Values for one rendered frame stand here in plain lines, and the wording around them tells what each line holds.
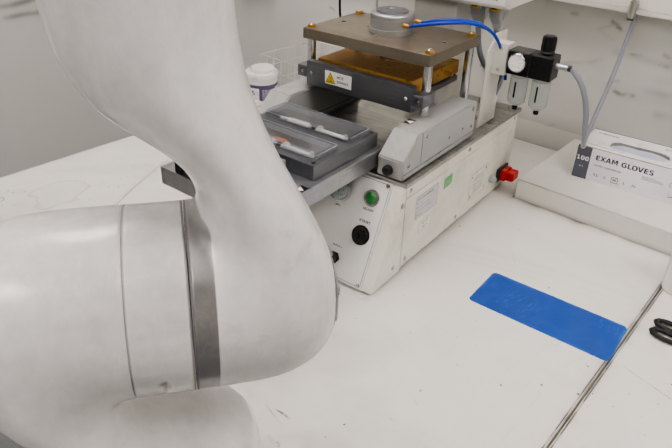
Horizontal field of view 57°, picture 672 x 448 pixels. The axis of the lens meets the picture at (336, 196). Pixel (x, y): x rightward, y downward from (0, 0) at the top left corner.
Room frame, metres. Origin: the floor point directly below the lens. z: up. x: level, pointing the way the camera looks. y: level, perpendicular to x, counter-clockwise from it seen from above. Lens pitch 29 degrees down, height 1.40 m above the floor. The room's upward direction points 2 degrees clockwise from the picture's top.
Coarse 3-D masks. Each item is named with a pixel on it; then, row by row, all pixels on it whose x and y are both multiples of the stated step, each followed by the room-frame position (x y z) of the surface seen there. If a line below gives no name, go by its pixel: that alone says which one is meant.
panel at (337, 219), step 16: (368, 176) 0.92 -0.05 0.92; (352, 192) 0.93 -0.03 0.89; (384, 192) 0.90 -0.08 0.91; (320, 208) 0.94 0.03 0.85; (336, 208) 0.93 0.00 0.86; (352, 208) 0.91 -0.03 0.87; (368, 208) 0.90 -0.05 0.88; (384, 208) 0.88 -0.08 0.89; (320, 224) 0.93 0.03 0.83; (336, 224) 0.91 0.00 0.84; (352, 224) 0.90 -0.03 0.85; (368, 224) 0.88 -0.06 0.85; (336, 240) 0.90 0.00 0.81; (352, 240) 0.88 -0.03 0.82; (368, 240) 0.87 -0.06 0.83; (352, 256) 0.87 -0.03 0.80; (368, 256) 0.86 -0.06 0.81; (336, 272) 0.87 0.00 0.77; (352, 272) 0.86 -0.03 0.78
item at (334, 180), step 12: (360, 156) 0.90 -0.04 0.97; (372, 156) 0.92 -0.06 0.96; (168, 168) 0.84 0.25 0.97; (348, 168) 0.86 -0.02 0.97; (360, 168) 0.89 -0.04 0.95; (372, 168) 0.92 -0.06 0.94; (168, 180) 0.84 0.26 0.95; (180, 180) 0.82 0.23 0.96; (300, 180) 0.81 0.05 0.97; (324, 180) 0.82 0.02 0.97; (336, 180) 0.84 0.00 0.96; (348, 180) 0.86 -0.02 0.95; (192, 192) 0.80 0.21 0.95; (312, 192) 0.79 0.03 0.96; (324, 192) 0.82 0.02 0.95; (312, 204) 0.79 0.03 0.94
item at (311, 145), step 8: (264, 120) 0.96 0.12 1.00; (272, 128) 0.92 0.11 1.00; (280, 128) 0.93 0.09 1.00; (288, 128) 0.93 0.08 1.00; (272, 136) 0.89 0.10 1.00; (280, 136) 0.89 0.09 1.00; (288, 136) 0.89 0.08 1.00; (296, 136) 0.90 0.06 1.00; (304, 136) 0.90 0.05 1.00; (312, 136) 0.90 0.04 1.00; (288, 144) 0.86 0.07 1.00; (296, 144) 0.87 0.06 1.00; (304, 144) 0.87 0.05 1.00; (312, 144) 0.87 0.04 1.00; (320, 144) 0.87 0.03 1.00; (328, 144) 0.87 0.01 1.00; (312, 152) 0.84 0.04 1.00; (320, 152) 0.84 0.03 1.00
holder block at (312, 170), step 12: (276, 120) 0.98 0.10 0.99; (312, 132) 0.93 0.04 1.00; (372, 132) 0.94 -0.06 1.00; (348, 144) 0.89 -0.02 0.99; (360, 144) 0.90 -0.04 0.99; (372, 144) 0.93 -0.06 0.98; (288, 156) 0.84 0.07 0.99; (336, 156) 0.85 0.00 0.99; (348, 156) 0.88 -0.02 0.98; (288, 168) 0.84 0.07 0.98; (300, 168) 0.83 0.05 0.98; (312, 168) 0.81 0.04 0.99; (324, 168) 0.83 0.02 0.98; (336, 168) 0.86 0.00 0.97; (312, 180) 0.81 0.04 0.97
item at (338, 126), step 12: (276, 108) 1.01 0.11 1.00; (288, 108) 1.01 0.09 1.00; (300, 108) 1.02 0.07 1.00; (300, 120) 0.96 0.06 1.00; (312, 120) 0.96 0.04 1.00; (324, 120) 0.96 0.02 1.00; (336, 120) 0.97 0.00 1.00; (336, 132) 0.92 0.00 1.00; (348, 132) 0.92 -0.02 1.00; (360, 132) 0.92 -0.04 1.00
